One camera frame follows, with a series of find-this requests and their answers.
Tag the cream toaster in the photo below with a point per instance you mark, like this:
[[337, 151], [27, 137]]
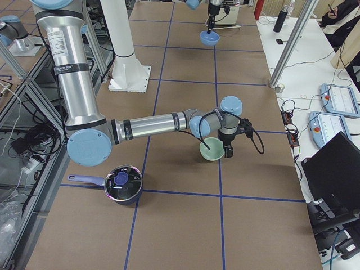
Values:
[[230, 19]]

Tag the blue bowl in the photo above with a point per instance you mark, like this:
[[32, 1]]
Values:
[[209, 39]]

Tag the blue teach pendant far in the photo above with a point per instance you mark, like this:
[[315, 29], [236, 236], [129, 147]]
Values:
[[339, 100]]

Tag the green bowl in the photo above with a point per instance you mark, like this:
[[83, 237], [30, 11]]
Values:
[[215, 150]]

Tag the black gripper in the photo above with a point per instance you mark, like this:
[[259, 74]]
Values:
[[211, 12], [226, 139]]

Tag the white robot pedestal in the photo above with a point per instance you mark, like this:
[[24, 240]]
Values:
[[128, 74]]

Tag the blue teach pendant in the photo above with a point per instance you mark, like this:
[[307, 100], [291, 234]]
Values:
[[339, 100], [324, 126]]

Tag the blue teach pendant near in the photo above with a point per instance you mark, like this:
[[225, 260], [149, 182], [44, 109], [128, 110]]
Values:
[[324, 126]]

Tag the black laptop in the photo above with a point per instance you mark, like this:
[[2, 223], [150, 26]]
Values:
[[333, 172]]

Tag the black water bottle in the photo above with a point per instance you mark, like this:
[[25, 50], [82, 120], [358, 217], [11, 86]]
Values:
[[280, 19]]

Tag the dark blue saucepan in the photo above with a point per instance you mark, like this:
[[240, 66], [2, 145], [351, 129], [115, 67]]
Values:
[[124, 184]]

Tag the seated person in black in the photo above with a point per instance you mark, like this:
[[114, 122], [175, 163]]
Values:
[[339, 21]]

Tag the brown paper table mat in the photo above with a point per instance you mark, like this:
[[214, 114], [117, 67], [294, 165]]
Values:
[[243, 212]]

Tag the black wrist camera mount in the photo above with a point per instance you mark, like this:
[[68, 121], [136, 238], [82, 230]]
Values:
[[245, 127]]

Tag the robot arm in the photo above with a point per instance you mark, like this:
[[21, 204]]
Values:
[[91, 135], [214, 7]]

